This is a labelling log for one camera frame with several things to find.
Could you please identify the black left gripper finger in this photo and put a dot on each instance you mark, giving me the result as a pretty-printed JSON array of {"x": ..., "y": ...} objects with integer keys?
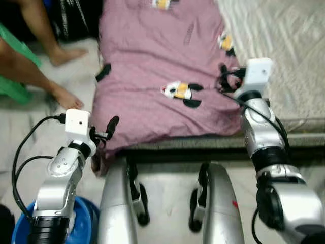
[{"x": 112, "y": 126}]

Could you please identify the white quilted mattress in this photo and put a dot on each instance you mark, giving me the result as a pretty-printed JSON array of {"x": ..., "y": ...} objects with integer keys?
[{"x": 289, "y": 51}]

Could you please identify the grey robot left leg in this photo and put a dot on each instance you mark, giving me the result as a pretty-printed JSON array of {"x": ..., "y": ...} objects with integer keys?
[{"x": 119, "y": 203}]

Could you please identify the grey robot leg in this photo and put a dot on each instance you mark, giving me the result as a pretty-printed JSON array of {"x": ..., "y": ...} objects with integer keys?
[
  {"x": 119, "y": 203},
  {"x": 221, "y": 208}
]

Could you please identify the purple cartoon print blanket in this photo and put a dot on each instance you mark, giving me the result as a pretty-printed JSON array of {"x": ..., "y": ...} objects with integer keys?
[{"x": 152, "y": 56}]

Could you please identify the blue plastic bucket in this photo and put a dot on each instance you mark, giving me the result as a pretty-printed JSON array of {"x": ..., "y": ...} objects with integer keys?
[{"x": 86, "y": 223}]

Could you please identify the bare person leg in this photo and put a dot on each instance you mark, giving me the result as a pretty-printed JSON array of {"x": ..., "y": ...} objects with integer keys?
[
  {"x": 43, "y": 30},
  {"x": 30, "y": 73}
]

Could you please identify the green plastic chair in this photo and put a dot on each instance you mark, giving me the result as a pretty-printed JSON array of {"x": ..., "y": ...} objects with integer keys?
[{"x": 12, "y": 89}]

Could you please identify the black striped bag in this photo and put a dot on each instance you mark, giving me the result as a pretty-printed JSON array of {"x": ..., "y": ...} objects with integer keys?
[{"x": 76, "y": 18}]

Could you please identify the grey robot right leg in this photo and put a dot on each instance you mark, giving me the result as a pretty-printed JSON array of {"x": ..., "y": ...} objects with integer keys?
[{"x": 221, "y": 208}]

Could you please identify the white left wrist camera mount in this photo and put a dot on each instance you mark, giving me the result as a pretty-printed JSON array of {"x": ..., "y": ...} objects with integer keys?
[{"x": 77, "y": 124}]

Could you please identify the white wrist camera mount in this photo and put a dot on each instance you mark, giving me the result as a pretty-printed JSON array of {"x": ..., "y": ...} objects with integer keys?
[
  {"x": 77, "y": 124},
  {"x": 259, "y": 73}
]

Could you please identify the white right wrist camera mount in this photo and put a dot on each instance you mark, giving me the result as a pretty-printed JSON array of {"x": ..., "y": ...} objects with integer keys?
[{"x": 259, "y": 73}]

